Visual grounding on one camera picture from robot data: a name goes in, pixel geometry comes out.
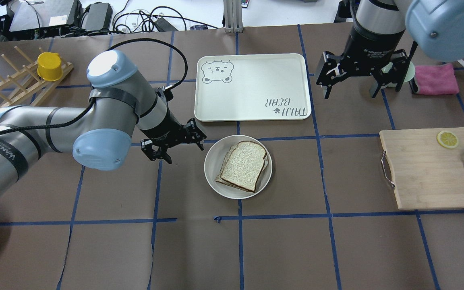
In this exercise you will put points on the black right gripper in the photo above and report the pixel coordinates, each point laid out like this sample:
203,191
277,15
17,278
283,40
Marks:
367,49

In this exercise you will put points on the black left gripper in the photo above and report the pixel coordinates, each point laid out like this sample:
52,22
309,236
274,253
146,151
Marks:
162,129

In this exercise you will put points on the cream round plate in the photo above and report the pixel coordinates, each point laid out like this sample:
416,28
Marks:
238,167

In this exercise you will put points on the bread slice from board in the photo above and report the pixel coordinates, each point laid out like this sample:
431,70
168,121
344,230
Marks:
245,165

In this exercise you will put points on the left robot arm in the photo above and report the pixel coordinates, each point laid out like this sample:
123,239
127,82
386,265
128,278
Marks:
99,135

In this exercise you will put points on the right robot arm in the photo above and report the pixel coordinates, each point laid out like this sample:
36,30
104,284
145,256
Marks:
434,26

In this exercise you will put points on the bread slice on plate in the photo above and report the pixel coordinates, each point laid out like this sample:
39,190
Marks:
222,177

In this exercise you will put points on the green bowl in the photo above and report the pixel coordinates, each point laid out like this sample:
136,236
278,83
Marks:
409,75

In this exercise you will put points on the pink cloth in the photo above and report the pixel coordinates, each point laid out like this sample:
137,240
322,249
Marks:
434,80

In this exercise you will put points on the cream bear serving tray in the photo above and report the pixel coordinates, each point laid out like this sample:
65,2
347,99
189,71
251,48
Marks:
252,87

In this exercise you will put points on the lemon slice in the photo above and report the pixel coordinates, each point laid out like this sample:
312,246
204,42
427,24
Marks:
447,139

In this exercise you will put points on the black power adapter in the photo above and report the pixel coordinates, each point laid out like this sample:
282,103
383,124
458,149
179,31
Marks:
162,25

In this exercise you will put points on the wooden cutting board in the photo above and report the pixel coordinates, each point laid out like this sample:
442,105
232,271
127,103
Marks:
425,174

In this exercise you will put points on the yellow cup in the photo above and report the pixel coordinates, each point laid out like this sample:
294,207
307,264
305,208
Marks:
49,66

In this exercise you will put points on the large black power brick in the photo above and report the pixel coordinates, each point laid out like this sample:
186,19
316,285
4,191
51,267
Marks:
97,16

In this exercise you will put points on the wooden dish rack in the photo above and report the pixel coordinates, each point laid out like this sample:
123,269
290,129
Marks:
19,81

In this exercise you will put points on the aluminium frame post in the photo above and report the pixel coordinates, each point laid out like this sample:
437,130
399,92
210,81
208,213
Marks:
233,16

